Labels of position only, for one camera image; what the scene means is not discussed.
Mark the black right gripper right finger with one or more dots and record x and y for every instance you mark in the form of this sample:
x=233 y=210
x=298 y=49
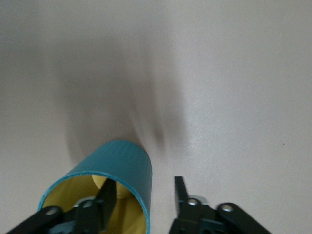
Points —
x=195 y=217

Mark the teal mug yellow inside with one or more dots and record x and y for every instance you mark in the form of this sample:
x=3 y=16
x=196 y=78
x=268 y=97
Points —
x=122 y=158

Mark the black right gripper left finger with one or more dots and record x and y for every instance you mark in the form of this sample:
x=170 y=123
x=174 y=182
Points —
x=85 y=214

